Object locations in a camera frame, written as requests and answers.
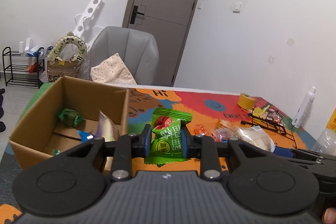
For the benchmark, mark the white perforated rack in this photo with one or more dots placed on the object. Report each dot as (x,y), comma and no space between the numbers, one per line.
(85,22)

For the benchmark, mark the black shoe rack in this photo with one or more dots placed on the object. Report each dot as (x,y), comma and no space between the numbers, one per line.
(21,69)

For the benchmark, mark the taped cardboard box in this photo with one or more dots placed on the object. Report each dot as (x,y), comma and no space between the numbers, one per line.
(61,69)

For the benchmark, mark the grey upholstered chair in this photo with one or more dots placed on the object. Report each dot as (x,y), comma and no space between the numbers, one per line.
(137,49)

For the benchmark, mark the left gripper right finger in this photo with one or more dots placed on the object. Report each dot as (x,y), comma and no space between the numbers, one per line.
(256,179)

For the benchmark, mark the panda print neck pillow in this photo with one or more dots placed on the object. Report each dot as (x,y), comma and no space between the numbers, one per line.
(69,48)

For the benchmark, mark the grey door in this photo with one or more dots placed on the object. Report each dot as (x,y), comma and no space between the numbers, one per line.
(169,22)

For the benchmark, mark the open cardboard box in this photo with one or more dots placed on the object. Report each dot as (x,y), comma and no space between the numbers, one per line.
(40,134)

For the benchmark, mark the yellow toy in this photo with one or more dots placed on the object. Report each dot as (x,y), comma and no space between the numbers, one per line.
(260,112)

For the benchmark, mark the purple cream snack bag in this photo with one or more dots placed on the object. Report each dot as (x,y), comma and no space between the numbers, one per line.
(106,128)

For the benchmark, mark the green candy packet in box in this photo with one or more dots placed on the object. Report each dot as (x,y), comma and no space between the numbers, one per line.
(70,117)

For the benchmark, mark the yellow tape roll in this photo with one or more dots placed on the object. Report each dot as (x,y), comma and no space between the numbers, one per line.
(246,102)

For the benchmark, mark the orange red snack packet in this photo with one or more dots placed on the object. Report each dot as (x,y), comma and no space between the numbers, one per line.
(200,129)

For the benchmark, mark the blue snack wrapper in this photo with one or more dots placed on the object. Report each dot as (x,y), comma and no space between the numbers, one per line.
(85,136)

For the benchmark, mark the black boots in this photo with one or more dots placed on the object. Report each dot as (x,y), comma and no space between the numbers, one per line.
(2,125)

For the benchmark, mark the dotted cream pillow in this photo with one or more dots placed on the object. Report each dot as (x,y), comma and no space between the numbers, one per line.
(112,71)

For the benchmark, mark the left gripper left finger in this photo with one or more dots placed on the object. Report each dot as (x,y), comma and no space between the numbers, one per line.
(76,179)

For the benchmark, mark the clear plastic bottle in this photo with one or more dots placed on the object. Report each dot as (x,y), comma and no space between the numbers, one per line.
(326,142)

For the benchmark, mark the white spray bottle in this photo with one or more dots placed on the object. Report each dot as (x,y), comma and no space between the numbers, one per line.
(304,108)

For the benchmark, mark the black door handle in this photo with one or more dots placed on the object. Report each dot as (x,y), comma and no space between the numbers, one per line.
(134,14)

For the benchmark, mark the white wrapped bread packet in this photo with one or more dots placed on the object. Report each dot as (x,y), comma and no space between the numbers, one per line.
(256,136)

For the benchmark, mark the green snack packet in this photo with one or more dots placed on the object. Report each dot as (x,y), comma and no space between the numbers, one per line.
(166,144)

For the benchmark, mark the right hand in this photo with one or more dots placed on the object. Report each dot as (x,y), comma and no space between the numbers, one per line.
(329,216)

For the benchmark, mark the white light switch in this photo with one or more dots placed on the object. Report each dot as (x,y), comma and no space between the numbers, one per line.
(237,7)

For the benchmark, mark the colourful cartoon table mat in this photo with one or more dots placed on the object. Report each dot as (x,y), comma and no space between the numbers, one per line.
(209,110)

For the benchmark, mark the black wire rack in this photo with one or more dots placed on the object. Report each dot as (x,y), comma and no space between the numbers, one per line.
(273,122)

